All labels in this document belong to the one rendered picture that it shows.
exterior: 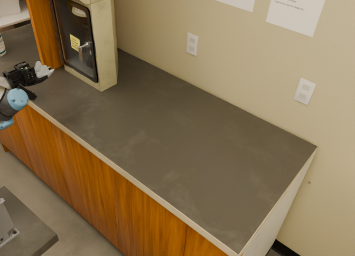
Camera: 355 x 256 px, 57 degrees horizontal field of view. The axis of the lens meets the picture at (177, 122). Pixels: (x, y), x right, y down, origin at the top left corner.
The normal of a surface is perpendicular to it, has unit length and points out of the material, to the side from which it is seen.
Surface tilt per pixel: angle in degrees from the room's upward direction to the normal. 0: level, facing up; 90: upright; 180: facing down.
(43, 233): 0
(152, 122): 0
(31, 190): 0
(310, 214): 90
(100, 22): 90
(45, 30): 90
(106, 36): 90
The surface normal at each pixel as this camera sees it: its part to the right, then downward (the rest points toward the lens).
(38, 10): 0.77, 0.44
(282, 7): -0.64, 0.47
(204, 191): 0.05, -0.76
